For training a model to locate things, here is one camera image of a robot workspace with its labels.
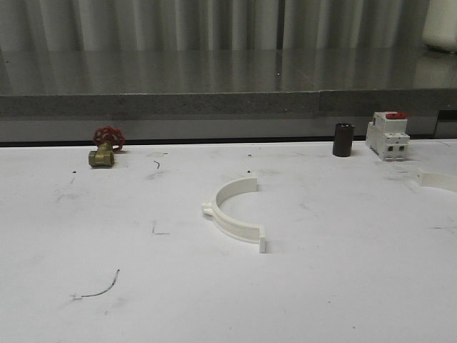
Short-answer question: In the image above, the white circuit breaker red switch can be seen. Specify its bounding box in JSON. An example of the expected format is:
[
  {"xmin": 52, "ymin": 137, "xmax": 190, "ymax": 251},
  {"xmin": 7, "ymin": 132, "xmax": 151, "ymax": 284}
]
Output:
[{"xmin": 366, "ymin": 111, "xmax": 410, "ymax": 161}]

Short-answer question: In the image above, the white half clamp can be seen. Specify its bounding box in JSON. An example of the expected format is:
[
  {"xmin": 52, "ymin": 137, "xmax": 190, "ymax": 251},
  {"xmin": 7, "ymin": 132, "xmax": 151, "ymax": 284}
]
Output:
[
  {"xmin": 416, "ymin": 169, "xmax": 457, "ymax": 192},
  {"xmin": 201, "ymin": 174, "xmax": 266, "ymax": 253}
]

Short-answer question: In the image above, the brass valve red handwheel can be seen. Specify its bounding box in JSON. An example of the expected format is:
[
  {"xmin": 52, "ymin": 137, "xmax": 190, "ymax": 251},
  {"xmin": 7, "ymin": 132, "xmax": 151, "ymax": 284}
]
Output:
[{"xmin": 89, "ymin": 126, "xmax": 126, "ymax": 168}]

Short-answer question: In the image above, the dark brown cylinder coupling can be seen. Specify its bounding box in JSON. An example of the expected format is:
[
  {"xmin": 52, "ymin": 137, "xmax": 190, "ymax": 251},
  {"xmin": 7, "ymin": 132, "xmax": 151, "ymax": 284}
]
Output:
[{"xmin": 333, "ymin": 123, "xmax": 355, "ymax": 157}]

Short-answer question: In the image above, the white container background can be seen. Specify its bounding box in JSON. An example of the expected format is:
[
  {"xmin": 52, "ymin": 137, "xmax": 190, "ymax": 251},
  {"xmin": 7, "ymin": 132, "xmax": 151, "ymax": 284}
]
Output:
[{"xmin": 422, "ymin": 0, "xmax": 457, "ymax": 53}]

